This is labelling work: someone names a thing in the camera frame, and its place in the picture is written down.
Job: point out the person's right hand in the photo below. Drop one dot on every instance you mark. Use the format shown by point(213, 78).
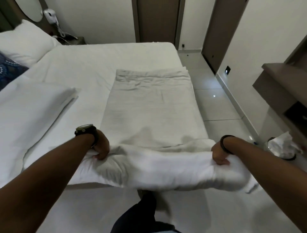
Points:
point(219, 153)

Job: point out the person's left hand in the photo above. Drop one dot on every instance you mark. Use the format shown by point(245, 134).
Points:
point(102, 144)

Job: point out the person's right fingers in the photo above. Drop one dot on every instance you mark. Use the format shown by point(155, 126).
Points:
point(220, 161)

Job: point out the person's left fingers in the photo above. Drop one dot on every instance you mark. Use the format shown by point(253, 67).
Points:
point(100, 156)

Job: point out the white blanket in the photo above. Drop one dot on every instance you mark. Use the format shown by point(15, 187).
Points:
point(153, 134)

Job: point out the person's right forearm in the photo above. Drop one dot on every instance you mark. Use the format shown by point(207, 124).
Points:
point(271, 172)

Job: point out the person's left forearm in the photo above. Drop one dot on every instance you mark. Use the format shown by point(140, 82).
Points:
point(40, 177)

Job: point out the black wrist band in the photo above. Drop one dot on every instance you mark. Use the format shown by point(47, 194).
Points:
point(225, 144)

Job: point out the black wristwatch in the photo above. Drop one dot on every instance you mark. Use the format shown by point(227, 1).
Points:
point(86, 131)

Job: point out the bin with clear liner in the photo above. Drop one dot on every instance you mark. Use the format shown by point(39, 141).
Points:
point(284, 147)

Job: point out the person's dark trouser leg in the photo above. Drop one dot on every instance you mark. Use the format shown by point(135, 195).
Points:
point(141, 213)

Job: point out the bed with white sheet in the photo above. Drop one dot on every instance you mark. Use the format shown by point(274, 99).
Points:
point(96, 79)

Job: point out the white pillow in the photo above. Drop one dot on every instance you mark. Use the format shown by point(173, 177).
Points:
point(26, 45)
point(31, 117)

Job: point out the dark bedside table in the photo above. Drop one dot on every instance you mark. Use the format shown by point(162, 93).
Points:
point(72, 40)

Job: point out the blue patterned cushion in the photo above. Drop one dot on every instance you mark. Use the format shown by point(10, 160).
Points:
point(9, 70)

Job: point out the brown wooden door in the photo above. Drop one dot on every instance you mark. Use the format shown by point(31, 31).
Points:
point(158, 20)
point(221, 33)

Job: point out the black wall socket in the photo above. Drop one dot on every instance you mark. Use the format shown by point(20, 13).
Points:
point(227, 70)

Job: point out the brown wall desk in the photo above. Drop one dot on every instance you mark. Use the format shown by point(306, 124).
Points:
point(283, 91)

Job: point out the round wall mirror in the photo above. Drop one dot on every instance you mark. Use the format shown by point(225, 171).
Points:
point(30, 9)

